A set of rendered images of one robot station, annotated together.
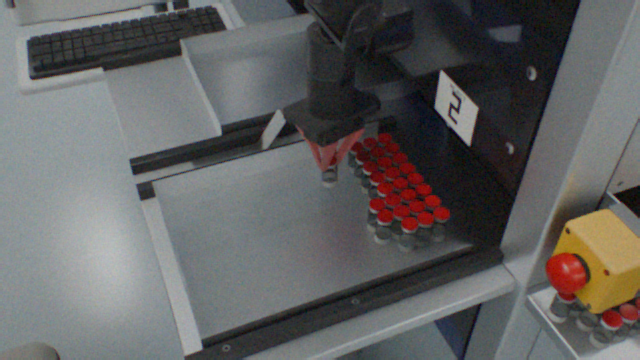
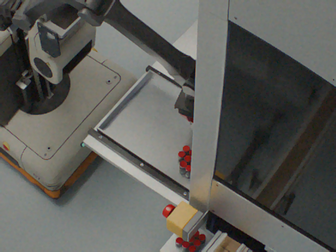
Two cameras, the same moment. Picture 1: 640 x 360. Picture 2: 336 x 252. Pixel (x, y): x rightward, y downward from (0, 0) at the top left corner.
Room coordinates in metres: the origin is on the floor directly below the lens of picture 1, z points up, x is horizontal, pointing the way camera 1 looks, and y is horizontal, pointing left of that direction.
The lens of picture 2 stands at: (-0.02, -0.92, 2.74)
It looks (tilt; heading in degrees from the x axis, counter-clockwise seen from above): 59 degrees down; 60
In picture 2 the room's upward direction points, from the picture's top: straight up
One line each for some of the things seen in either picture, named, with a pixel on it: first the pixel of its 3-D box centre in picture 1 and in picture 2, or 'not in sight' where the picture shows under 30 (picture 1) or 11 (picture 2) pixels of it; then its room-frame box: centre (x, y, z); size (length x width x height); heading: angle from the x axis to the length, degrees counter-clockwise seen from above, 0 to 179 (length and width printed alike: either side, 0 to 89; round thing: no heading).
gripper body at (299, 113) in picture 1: (330, 93); (195, 99); (0.60, -0.01, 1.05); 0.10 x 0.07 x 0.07; 128
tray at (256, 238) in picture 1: (304, 220); (168, 129); (0.53, 0.02, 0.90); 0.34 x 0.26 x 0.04; 113
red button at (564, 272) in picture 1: (569, 271); (170, 212); (0.37, -0.25, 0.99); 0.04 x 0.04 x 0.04; 23
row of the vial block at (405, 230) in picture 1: (380, 193); (199, 147); (0.57, -0.08, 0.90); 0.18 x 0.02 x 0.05; 23
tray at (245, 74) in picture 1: (295, 65); not in sight; (0.89, 0.04, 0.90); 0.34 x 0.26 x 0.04; 113
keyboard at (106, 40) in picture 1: (129, 38); not in sight; (1.11, 0.40, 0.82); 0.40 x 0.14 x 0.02; 111
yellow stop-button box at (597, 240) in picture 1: (605, 258); (184, 221); (0.39, -0.29, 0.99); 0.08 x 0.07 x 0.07; 113
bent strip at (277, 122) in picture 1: (239, 141); not in sight; (0.67, 0.12, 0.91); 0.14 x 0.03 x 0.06; 113
